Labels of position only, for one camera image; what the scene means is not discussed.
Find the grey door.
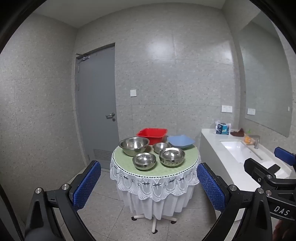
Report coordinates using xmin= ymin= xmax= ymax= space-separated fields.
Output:
xmin=75 ymin=43 xmax=119 ymax=171

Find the white table skirt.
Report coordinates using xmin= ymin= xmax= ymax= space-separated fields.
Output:
xmin=119 ymin=183 xmax=195 ymax=220

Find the green lace-edged tablecloth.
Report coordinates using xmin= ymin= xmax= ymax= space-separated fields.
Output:
xmin=110 ymin=141 xmax=200 ymax=202

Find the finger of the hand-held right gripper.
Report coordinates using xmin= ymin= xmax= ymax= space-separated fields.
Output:
xmin=244 ymin=158 xmax=281 ymax=179
xmin=274 ymin=147 xmax=296 ymax=166

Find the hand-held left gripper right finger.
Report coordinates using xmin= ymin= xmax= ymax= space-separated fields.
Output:
xmin=196 ymin=162 xmax=275 ymax=241

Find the white sink basin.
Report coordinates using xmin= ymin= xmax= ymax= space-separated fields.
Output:
xmin=221 ymin=141 xmax=264 ymax=163

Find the large steel bowl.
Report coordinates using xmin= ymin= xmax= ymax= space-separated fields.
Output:
xmin=119 ymin=137 xmax=150 ymax=156

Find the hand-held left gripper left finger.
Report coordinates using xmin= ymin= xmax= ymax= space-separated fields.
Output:
xmin=24 ymin=160 xmax=102 ymax=241

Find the patterned double-walled steel bowl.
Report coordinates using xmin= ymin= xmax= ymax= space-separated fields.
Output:
xmin=159 ymin=148 xmax=186 ymax=167

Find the wall mirror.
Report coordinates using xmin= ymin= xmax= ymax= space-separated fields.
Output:
xmin=238 ymin=11 xmax=295 ymax=137

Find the smooth double-walled steel bowl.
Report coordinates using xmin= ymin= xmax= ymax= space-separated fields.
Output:
xmin=132 ymin=153 xmax=157 ymax=171

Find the blue plastic plate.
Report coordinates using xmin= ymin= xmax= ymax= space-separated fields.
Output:
xmin=167 ymin=135 xmax=195 ymax=149

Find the white table base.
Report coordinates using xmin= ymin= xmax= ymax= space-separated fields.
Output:
xmin=131 ymin=214 xmax=176 ymax=233

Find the red plastic basin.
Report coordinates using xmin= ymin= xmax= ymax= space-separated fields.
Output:
xmin=136 ymin=128 xmax=168 ymax=145

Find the tissue pack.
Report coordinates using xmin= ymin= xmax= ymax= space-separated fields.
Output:
xmin=215 ymin=121 xmax=231 ymax=135

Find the small steel bowl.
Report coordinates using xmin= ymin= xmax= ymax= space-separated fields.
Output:
xmin=152 ymin=142 xmax=171 ymax=154

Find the silver faucet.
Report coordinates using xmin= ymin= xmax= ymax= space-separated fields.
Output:
xmin=248 ymin=135 xmax=261 ymax=149

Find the white sink counter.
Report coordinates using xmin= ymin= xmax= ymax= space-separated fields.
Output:
xmin=200 ymin=128 xmax=292 ymax=223

